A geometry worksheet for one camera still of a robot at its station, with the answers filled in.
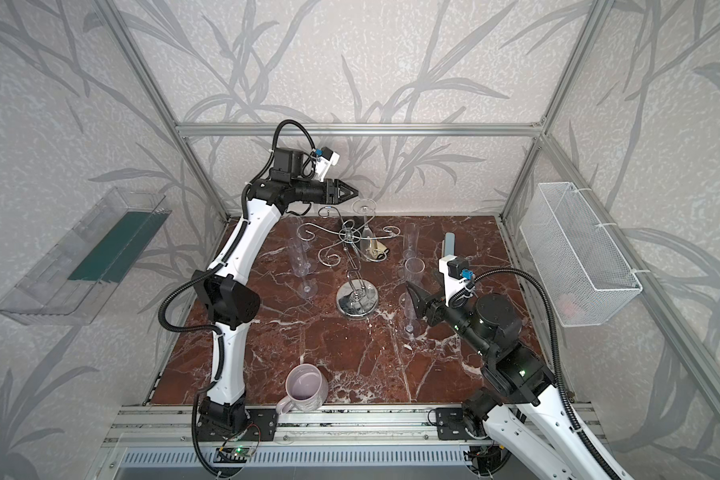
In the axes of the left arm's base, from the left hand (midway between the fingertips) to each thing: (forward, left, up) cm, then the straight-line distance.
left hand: (356, 184), depth 80 cm
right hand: (-26, -16, -1) cm, 30 cm away
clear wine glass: (-6, -16, -16) cm, 23 cm away
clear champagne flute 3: (-18, -15, -35) cm, 42 cm away
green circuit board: (-58, +27, -34) cm, 73 cm away
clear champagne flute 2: (-15, -17, -20) cm, 30 cm away
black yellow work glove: (-6, -5, -22) cm, 24 cm away
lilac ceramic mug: (-43, +13, -33) cm, 56 cm away
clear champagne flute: (-12, +16, -15) cm, 25 cm away
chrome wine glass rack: (-17, 0, -32) cm, 36 cm away
